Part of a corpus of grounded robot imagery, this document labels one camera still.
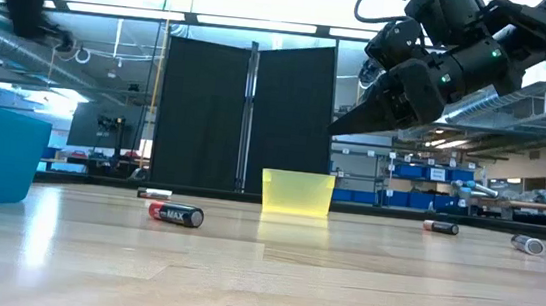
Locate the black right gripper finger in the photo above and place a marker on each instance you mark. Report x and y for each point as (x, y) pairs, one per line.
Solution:
(376, 122)
(376, 100)

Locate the black red Energizer battery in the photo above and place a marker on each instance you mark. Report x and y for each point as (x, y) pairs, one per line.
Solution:
(156, 194)
(444, 228)
(179, 215)

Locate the silver AA battery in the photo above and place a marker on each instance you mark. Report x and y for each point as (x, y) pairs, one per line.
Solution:
(528, 245)

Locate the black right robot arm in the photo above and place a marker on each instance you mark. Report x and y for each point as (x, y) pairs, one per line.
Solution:
(531, 32)

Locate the shelving with blue bins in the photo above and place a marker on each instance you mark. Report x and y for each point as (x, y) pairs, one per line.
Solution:
(412, 171)

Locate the translucent yellow plastic bin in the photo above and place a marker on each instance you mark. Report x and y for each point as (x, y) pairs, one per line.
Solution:
(296, 193)

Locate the black horizontal overhead beam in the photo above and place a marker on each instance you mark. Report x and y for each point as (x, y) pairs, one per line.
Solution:
(265, 24)

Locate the background workbench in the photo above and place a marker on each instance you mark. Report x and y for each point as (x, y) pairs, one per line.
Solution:
(524, 205)

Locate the black folding partition screen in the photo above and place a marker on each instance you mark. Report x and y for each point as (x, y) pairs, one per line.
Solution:
(196, 115)

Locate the black tripod stand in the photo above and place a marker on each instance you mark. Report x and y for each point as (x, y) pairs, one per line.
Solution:
(116, 143)

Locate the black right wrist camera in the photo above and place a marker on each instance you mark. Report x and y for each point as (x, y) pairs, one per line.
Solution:
(394, 41)

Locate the black wall monitor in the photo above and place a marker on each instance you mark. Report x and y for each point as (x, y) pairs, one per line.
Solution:
(85, 125)

